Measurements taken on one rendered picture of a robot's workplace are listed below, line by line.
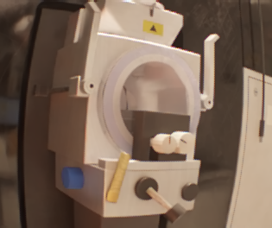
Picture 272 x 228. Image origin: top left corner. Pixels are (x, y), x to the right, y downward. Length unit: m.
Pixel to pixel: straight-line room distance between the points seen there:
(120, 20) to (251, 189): 0.33
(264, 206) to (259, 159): 0.10
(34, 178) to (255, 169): 0.32
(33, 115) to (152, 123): 0.13
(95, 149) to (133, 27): 0.11
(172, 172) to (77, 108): 0.08
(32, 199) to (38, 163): 0.04
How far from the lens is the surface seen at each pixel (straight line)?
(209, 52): 0.32
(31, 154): 0.34
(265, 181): 0.56
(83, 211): 0.33
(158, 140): 0.25
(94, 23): 0.26
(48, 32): 0.35
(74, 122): 0.28
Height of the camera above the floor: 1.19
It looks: 1 degrees up
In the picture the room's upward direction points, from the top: 5 degrees clockwise
